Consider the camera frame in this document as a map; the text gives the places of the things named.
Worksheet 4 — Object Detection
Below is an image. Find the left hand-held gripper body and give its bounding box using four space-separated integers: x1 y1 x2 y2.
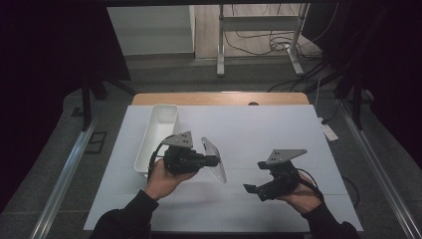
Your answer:
161 130 205 176

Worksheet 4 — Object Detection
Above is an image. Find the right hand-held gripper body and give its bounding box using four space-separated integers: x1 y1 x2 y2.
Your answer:
257 148 309 202

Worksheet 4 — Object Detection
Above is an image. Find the iridescent phone case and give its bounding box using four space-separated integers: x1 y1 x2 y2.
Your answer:
200 135 229 184

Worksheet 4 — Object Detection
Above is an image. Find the white plastic storage bin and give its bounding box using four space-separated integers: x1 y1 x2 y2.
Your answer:
133 104 182 179

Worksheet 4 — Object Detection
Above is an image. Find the person's right hand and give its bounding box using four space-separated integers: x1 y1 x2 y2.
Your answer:
277 172 324 215

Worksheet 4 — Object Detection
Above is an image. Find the person's left hand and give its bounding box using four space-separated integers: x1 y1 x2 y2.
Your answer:
143 158 199 202

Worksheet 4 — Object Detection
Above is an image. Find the white table board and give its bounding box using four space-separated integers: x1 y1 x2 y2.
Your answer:
83 104 364 233

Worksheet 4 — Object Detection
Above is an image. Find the wooden desk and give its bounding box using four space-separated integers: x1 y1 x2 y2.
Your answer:
131 92 312 107

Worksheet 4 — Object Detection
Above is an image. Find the white power strip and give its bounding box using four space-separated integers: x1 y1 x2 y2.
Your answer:
317 117 339 142

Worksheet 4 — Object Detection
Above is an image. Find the black metal stand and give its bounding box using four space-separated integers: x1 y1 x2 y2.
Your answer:
80 69 137 132
332 59 366 131

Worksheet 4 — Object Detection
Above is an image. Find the white cabinet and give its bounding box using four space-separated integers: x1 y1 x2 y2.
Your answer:
106 4 197 57

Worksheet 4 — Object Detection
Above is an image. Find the dark curtain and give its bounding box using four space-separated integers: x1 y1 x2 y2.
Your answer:
0 0 131 213
302 0 422 171

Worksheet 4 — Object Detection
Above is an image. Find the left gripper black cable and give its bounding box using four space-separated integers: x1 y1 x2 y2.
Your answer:
146 133 177 182

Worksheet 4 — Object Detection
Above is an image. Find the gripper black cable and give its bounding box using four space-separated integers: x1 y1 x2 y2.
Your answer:
146 133 177 182
296 167 361 209

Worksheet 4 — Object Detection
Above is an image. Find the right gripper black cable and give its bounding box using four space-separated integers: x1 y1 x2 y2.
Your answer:
296 167 361 209

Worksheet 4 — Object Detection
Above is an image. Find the black power strip cable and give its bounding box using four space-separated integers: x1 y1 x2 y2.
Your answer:
320 99 343 125

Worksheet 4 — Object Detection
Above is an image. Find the thin white cable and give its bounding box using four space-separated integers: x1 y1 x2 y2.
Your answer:
314 77 323 118

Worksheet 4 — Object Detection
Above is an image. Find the dark floor frame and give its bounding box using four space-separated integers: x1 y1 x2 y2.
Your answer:
84 130 108 155

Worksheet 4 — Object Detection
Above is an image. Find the aluminium floor rail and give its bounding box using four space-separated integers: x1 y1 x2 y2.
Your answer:
29 118 100 239
338 99 422 239

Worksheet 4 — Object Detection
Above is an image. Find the white metal desk frame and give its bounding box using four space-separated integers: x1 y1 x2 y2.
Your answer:
216 3 312 78

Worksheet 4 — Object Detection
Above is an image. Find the tangle of black floor cables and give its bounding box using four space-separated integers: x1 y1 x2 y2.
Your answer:
223 3 339 58

